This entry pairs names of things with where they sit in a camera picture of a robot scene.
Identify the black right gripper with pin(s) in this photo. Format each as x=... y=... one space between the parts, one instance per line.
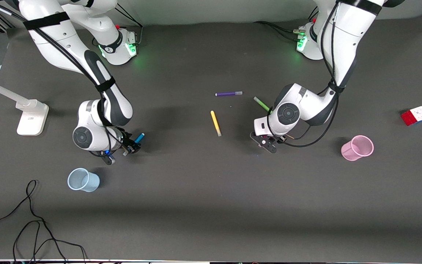
x=127 y=141

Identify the blue marker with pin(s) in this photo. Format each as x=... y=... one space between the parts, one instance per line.
x=140 y=138

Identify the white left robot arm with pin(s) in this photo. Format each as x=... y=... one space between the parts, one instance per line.
x=346 y=36

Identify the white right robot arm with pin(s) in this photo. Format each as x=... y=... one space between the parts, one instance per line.
x=60 y=36

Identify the light blue plastic cup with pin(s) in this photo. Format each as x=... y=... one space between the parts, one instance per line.
x=86 y=183

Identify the yellow marker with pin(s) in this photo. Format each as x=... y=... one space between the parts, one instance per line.
x=215 y=123

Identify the white stand with pole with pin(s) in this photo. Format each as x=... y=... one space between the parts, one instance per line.
x=32 y=119

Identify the purple marker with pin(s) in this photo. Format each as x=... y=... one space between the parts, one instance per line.
x=229 y=94

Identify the green marker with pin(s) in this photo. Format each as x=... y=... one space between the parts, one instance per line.
x=260 y=102

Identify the pink plastic cup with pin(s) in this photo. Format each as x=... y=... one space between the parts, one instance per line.
x=354 y=150

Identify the colourful puzzle cube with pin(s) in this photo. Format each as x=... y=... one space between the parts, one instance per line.
x=416 y=115

